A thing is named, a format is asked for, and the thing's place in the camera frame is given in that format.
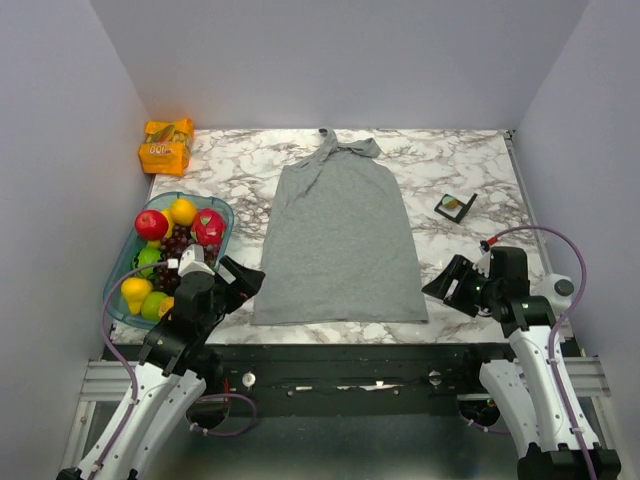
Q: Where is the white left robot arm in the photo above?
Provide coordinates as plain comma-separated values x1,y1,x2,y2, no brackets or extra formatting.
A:
58,256,265,479

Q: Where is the yellow lemon under apple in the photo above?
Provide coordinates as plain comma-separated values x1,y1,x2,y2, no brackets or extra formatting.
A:
146,209,174,248

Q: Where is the orange snack bag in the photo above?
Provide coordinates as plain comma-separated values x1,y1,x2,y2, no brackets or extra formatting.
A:
138,117,194,177

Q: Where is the teal plastic fruit tray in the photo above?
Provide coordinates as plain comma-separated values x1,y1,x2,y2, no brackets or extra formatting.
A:
103,192,234,330

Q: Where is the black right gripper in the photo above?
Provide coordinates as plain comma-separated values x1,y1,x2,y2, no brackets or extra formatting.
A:
421,252,501,318

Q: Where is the grey tank top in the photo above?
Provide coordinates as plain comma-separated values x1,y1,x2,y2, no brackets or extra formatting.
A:
252,128,428,326

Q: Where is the red dragon fruit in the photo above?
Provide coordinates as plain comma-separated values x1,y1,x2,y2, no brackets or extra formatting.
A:
190,208,227,247

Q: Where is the red apple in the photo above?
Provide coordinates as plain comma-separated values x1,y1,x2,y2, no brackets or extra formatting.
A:
134,210,167,241

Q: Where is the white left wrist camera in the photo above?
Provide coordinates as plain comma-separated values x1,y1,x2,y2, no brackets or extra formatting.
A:
167,244,211,277

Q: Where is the dark purple grape bunch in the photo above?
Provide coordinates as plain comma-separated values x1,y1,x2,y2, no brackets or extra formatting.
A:
151,225,219,296

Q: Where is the black brooch display box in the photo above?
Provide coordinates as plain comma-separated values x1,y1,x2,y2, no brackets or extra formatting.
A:
434,193,477,224

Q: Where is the orange yellow fruit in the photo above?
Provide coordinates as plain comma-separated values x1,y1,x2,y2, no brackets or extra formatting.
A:
158,296,175,320

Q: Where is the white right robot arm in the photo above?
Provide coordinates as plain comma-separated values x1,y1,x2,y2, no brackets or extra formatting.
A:
422,247,622,479

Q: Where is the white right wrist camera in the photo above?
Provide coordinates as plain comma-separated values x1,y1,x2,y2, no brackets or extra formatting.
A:
473,240,492,277

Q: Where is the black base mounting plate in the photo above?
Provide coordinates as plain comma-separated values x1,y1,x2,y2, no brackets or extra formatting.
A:
196,343,515,418

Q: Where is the green lime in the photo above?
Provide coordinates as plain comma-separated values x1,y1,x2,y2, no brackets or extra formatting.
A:
140,291,168,322

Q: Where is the aluminium rail frame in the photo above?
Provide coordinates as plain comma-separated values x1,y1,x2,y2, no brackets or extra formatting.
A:
66,358,613,468

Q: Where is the white bottle black cap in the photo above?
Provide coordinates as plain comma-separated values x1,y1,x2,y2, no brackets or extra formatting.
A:
531,273,575,312

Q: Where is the colourful round brooch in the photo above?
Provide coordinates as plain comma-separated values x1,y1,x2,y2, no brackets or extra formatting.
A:
441,196,458,210

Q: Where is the yellow pear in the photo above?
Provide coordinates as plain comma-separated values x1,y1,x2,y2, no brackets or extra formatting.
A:
120,277,153,315

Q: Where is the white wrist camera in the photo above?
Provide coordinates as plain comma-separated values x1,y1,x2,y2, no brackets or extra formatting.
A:
167,244,211,277
473,240,492,277

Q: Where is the green striped melon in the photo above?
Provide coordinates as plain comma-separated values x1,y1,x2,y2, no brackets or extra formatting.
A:
131,246,164,279

